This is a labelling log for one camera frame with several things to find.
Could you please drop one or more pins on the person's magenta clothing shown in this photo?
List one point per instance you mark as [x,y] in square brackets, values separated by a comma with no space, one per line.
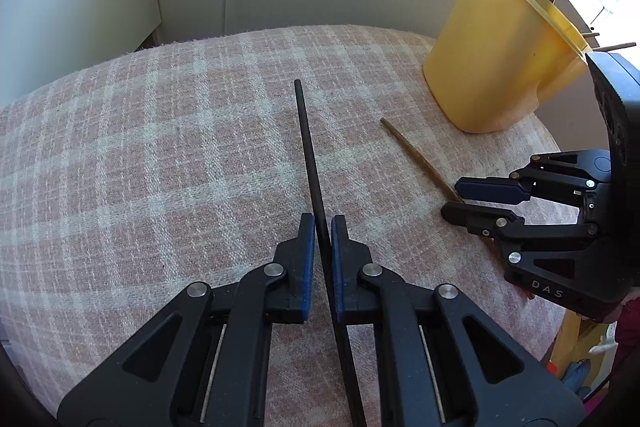
[629,332]

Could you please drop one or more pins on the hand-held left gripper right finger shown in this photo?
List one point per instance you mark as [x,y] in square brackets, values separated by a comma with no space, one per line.
[339,257]

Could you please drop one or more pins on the pink plaid tablecloth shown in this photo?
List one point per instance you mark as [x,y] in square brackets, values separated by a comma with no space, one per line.
[125,182]

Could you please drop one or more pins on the yellow plastic container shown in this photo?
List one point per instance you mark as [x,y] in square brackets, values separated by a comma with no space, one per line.
[490,57]

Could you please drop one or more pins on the black chopstick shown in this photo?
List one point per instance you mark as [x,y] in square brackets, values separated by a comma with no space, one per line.
[307,142]

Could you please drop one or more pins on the yellow wooden furniture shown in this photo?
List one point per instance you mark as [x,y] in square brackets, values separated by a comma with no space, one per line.
[575,337]

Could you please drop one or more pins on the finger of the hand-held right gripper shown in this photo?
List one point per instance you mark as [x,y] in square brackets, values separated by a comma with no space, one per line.
[490,191]
[475,216]

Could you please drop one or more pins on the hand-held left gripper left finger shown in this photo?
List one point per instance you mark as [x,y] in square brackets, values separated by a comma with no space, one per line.
[307,257]

